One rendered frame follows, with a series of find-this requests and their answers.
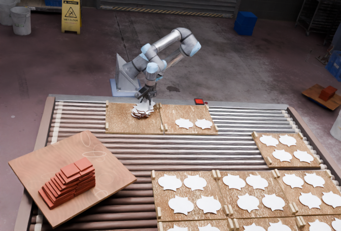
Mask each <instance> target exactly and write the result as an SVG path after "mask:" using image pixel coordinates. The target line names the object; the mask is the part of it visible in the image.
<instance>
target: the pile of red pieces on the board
mask: <svg viewBox="0 0 341 231"><path fill-rule="evenodd" d="M94 171H95V168H94V167H93V164H92V163H91V162H90V161H89V160H88V159H87V158H86V157H84V158H82V159H80V160H77V161H75V162H74V163H71V164H69V165H67V166H64V167H62V168H61V169H60V171H59V172H57V173H55V176H53V177H51V178H50V179H51V180H50V181H48V182H45V185H43V186H42V189H40V190H38V192H39V194H40V195H41V197H42V198H43V199H44V201H45V202H46V204H47V205H48V206H49V208H50V209H51V210H52V209H54V208H56V207H58V206H60V205H61V204H63V203H65V202H67V201H69V200H71V199H73V198H74V197H76V196H78V195H80V194H82V193H84V192H86V191H88V190H89V189H91V188H93V187H95V185H96V182H95V175H94V174H95V172H94Z"/></svg>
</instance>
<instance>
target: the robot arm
mask: <svg viewBox="0 0 341 231"><path fill-rule="evenodd" d="M175 41H180V42H181V45H180V47H179V48H178V49H177V50H176V51H175V52H173V53H172V54H171V55H169V56H168V57H167V58H165V59H164V60H163V59H161V60H160V58H159V57H158V55H157V53H158V52H160V51H161V50H163V49H164V48H166V47H168V46H169V45H171V44H172V43H174V42H175ZM200 48H201V45H200V43H199V42H198V40H197V39H196V38H195V36H194V35H193V33H192V32H191V31H190V30H189V29H187V28H184V27H178V28H175V29H173V30H172V32H171V33H170V34H168V35H166V36H165V37H163V38H161V39H160V40H158V41H157V42H155V43H153V44H152V45H150V44H149V43H147V44H146V45H144V46H143V47H142V48H141V51H142V54H140V55H139V56H138V57H136V58H135V59H134V60H132V61H131V62H128V63H125V64H124V65H122V67H123V69H124V71H125V72H126V74H127V75H128V77H130V78H131V79H135V78H136V76H137V75H138V73H139V72H141V71H142V72H143V73H144V75H145V76H146V78H145V86H144V87H143V88H141V89H140V90H139V91H138V92H137V93H135V94H134V96H135V97H136V98H137V99H138V100H139V99H140V103H142V100H143V99H144V98H146V99H148V100H147V104H148V110H149V111H150V110H151V107H152V106H154V105H155V103H154V102H152V99H151V98H153V97H154V98H155V97H156V96H155V93H156V95H157V91H156V85H157V83H155V82H156V81H158V80H160V79H161V78H163V75H164V72H165V71H166V70H168V69H169V68H171V67H172V66H173V65H175V64H176V63H177V62H179V61H180V60H181V59H183V58H184V57H185V56H187V57H188V56H191V57H192V56H193V55H194V54H195V53H196V52H197V51H198V50H199V49H200Z"/></svg>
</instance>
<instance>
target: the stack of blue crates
mask: <svg viewBox="0 0 341 231"><path fill-rule="evenodd" d="M257 18H258V17H256V16H255V15H254V14H253V13H252V12H244V11H239V12H238V14H237V18H236V21H235V23H234V28H233V29H234V30H235V31H236V32H237V33H238V35H247V36H251V35H252V33H253V29H254V26H255V24H256V21H257Z"/></svg>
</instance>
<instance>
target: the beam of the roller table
mask: <svg viewBox="0 0 341 231"><path fill-rule="evenodd" d="M48 96H51V97H55V103H56V102H73V103H100V104H106V101H109V103H129V104H140V99H139V100H138V99H137V98H135V97H112V96H88V95H65V94H49V95H48ZM147 100H148V99H146V98H144V99H143V100H142V102H145V103H146V102H147ZM152 102H154V103H155V104H156V103H158V104H159V103H161V104H162V105H194V106H202V105H195V102H194V100H170V99H158V98H152ZM205 102H208V104H207V105H208V106H209V108H230V109H256V110H285V111H286V109H287V107H289V106H288V105H287V104H263V103H240V102H217V101H204V103H205Z"/></svg>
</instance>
